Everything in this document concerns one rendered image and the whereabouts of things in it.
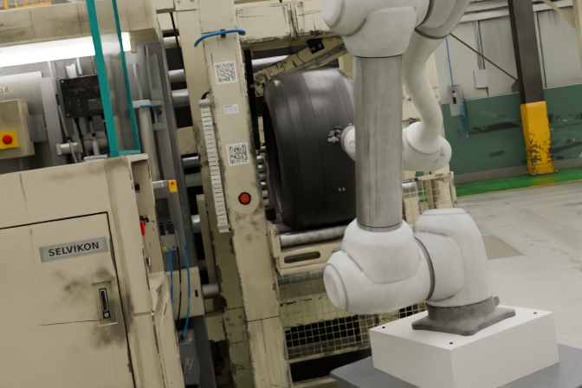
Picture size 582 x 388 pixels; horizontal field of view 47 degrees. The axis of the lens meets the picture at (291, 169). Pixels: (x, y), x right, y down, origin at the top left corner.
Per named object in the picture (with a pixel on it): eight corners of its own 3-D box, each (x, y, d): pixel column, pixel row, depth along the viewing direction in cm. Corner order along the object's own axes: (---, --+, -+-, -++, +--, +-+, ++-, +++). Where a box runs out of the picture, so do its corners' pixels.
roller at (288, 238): (275, 239, 236) (278, 249, 233) (275, 231, 232) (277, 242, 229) (370, 223, 240) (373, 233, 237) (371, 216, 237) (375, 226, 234)
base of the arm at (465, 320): (528, 309, 158) (524, 287, 158) (469, 337, 145) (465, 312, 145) (468, 305, 173) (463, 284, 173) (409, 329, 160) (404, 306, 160)
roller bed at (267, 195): (229, 231, 275) (217, 160, 273) (227, 227, 289) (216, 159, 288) (275, 223, 277) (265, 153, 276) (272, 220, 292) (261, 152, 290)
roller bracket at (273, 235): (274, 258, 227) (269, 229, 226) (262, 242, 266) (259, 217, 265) (283, 256, 227) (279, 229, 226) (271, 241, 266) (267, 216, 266)
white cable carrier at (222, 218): (219, 232, 236) (198, 100, 234) (218, 230, 241) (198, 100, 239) (231, 230, 237) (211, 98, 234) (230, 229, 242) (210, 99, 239)
